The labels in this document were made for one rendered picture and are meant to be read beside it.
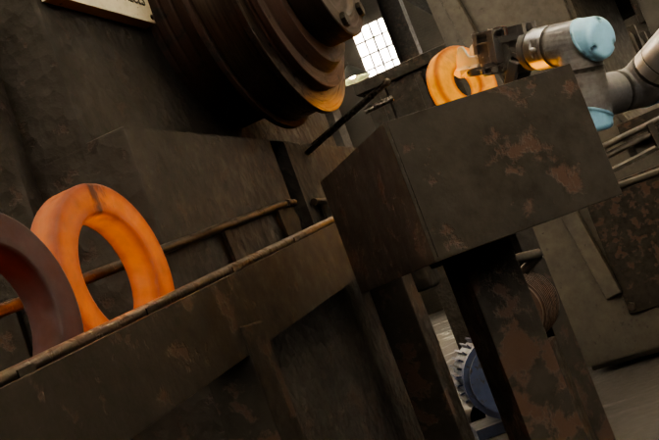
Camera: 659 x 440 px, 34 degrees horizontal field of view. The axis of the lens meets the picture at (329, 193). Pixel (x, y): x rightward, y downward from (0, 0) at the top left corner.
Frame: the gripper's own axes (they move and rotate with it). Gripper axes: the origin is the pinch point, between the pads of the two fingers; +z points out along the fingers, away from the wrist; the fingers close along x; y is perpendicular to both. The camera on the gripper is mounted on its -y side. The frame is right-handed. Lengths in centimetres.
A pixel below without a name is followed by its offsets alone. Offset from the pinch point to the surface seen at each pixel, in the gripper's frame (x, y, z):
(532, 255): 6.6, -34.0, -16.7
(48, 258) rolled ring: 113, -7, -64
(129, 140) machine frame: 88, 1, -33
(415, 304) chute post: 39, -34, -20
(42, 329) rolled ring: 115, -12, -64
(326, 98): 42.2, 1.1, -12.4
